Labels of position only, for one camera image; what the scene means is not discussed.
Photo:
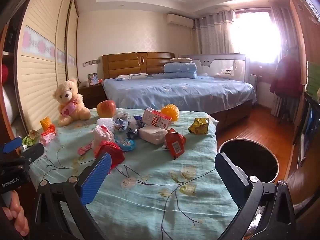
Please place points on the yellow corn toy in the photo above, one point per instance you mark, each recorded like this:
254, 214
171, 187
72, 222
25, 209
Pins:
46, 123

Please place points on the white plastic bag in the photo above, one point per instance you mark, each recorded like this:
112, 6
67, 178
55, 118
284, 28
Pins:
102, 135

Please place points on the gold foil wrapper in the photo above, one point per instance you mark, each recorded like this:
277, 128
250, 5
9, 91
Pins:
198, 126

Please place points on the wall switch panel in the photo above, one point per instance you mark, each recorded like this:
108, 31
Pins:
91, 62

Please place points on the stack of green boxes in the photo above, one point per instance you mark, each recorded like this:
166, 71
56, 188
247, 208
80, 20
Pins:
313, 77

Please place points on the wooden headboard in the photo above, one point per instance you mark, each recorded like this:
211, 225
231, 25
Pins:
125, 65

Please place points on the red snack packet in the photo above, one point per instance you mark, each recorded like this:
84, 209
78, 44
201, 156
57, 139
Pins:
176, 145

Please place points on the dark blue foil wrapper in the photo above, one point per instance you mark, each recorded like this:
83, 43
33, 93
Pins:
133, 130

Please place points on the green floral bedsheet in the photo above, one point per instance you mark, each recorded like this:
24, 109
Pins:
162, 180

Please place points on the white cloud cushion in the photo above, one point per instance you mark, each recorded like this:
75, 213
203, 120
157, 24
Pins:
226, 71

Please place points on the black television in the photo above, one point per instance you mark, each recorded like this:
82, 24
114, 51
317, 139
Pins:
311, 127

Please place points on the green wrapper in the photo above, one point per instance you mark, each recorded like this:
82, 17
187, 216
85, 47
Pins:
31, 138

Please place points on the folded blue quilt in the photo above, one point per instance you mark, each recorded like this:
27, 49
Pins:
180, 70

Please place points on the wooden nightstand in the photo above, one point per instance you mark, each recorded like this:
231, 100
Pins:
92, 95

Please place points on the small patterned pillow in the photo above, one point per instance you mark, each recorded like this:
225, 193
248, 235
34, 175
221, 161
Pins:
181, 60

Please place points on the red wrapper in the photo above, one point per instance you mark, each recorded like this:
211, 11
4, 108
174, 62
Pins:
113, 153

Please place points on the blue round candy pack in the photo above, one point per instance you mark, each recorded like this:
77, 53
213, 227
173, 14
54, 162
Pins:
127, 144

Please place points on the bed with blue sheet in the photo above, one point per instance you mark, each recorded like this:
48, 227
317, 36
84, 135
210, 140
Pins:
175, 92

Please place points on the window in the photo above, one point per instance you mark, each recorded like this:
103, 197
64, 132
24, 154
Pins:
255, 35

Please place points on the white foam block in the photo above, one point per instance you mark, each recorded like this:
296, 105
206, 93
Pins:
152, 135

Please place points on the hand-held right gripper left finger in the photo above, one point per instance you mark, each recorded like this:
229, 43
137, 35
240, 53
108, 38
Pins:
96, 177

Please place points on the red cloth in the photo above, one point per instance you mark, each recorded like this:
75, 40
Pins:
5, 72

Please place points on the white foam fruit net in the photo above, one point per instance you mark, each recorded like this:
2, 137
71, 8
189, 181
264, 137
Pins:
105, 123

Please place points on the orange spiky ball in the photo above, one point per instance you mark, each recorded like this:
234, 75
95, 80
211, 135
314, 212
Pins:
170, 110

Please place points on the cream teddy bear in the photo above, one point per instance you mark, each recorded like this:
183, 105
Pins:
67, 95

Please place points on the flat white and blue pillow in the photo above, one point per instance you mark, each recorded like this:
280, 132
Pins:
132, 77

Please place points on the cream slatted wardrobe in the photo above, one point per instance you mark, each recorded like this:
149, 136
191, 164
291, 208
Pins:
37, 80

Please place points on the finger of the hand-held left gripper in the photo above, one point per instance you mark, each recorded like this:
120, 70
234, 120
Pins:
35, 152
12, 144

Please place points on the white radiator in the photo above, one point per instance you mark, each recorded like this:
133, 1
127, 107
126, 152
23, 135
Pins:
253, 83

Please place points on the photo frame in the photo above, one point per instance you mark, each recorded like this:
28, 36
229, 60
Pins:
92, 79

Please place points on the grey bed guard rail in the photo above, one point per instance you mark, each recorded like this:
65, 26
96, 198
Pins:
225, 62

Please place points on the white air conditioner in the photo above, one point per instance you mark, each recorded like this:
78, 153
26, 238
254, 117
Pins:
180, 21

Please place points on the red and white packet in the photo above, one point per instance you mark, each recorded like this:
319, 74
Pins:
48, 136

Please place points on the red apple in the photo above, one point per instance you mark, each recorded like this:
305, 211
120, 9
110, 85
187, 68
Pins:
106, 108

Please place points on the person's left hand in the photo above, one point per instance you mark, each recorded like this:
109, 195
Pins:
16, 213

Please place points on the grey patterned curtain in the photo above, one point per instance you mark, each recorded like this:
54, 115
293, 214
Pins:
212, 35

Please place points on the white and red milk carton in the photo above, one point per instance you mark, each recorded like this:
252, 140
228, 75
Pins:
155, 118

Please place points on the red coat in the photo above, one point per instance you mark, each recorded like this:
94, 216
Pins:
287, 77

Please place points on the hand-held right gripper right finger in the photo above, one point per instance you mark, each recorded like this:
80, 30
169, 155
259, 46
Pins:
228, 170

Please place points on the black bin with white rim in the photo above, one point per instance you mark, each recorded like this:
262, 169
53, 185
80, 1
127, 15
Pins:
250, 155

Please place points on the pink toy brush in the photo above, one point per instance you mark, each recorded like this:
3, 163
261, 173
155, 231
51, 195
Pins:
83, 150

